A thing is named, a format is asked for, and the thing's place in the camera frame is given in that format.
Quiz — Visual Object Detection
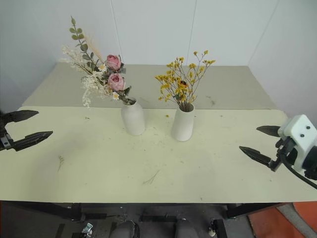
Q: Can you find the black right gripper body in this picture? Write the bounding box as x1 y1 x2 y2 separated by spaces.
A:
269 137 298 173

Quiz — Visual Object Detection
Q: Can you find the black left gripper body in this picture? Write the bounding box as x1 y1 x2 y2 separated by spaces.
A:
0 128 16 151

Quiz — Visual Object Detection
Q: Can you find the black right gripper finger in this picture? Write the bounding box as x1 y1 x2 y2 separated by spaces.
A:
256 125 281 137
239 146 272 168

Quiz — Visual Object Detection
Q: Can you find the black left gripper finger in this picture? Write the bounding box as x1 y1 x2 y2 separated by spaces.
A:
0 110 40 130
11 130 53 152

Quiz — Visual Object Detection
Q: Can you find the yellow dried flower bouquet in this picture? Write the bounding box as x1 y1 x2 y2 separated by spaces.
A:
155 50 216 112

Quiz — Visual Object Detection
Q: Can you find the orange floor object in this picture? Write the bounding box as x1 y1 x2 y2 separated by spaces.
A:
247 201 317 238

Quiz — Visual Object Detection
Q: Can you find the white tapered vase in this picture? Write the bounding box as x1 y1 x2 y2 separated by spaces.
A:
171 103 196 142

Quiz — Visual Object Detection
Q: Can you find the black and white caster wheel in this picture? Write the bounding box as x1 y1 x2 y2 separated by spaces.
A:
207 219 217 237

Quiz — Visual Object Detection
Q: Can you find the pink rose dried bouquet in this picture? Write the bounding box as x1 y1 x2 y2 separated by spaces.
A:
58 15 136 110

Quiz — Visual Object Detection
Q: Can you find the dark grey rounded shape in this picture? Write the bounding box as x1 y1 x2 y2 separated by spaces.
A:
109 220 140 238
174 218 199 238

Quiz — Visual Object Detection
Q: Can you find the white bottle-shaped vase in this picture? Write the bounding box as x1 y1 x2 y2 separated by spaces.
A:
120 97 146 136

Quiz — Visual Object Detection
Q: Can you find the silver caster wheel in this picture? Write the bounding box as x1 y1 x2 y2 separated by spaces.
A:
82 222 94 236

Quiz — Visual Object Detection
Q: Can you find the loose thin dry twig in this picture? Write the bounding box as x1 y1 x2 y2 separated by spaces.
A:
142 170 161 185

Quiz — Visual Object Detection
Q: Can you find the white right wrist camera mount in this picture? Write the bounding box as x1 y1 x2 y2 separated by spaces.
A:
277 114 317 177

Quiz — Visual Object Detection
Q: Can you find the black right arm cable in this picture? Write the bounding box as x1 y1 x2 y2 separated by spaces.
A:
281 158 317 190

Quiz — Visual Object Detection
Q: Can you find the black metal table frame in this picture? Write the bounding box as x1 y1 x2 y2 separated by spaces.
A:
0 200 292 238

